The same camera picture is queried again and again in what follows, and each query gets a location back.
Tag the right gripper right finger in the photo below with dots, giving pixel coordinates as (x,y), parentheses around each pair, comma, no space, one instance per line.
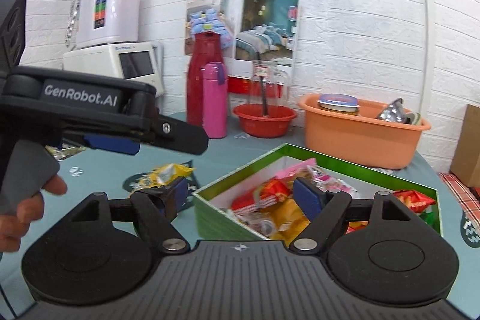
(326,212)

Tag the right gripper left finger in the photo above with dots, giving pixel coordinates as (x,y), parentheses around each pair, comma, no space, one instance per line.
(155,209)

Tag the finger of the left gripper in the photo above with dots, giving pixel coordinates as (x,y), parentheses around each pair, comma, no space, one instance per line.
(112,144)
(174,134)

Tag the yellow snack packet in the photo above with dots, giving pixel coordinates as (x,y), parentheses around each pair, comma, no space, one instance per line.
(162,176)

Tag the yellow cellophane snack bag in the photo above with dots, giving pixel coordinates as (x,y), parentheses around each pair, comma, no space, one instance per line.
(289,221)

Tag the pink peanut snack bag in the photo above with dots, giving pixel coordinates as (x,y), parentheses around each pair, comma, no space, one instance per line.
(314,174)

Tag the large red checkered snack bag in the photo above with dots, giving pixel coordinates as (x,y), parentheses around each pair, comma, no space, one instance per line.
(263,196)

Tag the brown cake clear packet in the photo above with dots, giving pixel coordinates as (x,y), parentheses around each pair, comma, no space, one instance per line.
(259,222)

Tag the red snack packet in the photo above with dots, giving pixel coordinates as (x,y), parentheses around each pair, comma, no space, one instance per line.
(415,201)

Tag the green candy packet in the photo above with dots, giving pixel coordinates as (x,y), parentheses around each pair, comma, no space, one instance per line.
(430,219)

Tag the person's left hand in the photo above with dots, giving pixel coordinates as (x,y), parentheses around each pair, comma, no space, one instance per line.
(14,227)

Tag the pink thermos bottle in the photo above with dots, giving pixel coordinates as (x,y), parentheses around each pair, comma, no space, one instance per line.
(215,100)

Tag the white machine with screen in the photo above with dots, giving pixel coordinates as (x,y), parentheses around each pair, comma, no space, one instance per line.
(138,61)

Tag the orange plastic basin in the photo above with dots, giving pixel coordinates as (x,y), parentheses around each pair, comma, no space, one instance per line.
(362,139)

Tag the green cardboard box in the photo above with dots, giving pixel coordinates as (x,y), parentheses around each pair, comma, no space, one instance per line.
(215,220)

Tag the red plastic basket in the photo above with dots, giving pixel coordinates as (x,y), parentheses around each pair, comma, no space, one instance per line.
(275,124)

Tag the red thermos jug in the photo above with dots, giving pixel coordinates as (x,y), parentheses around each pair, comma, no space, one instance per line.
(206,49)

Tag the blue lidded tin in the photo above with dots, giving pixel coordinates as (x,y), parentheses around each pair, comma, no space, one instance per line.
(339,103)

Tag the glass pitcher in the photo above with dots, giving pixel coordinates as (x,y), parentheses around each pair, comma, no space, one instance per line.
(269,88)

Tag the steel bowl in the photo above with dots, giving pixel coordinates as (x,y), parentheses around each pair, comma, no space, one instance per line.
(395,113)

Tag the white water purifier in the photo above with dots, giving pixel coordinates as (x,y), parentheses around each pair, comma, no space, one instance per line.
(107,22)

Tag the bedding poster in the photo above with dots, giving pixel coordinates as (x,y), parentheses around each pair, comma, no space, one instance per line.
(249,30)

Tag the brown cardboard box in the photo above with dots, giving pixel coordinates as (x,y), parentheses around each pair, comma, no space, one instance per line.
(465,163)

